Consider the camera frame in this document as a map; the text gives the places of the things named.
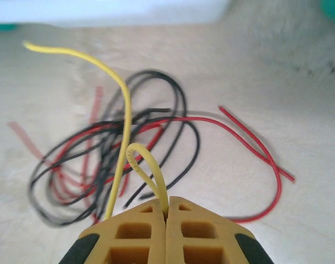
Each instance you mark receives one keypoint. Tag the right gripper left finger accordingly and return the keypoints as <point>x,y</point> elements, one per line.
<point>134,231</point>

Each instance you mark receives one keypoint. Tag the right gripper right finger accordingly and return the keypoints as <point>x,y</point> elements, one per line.
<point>200,231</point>

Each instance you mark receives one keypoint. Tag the teal plastic item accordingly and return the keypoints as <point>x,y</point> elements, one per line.
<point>2,27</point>

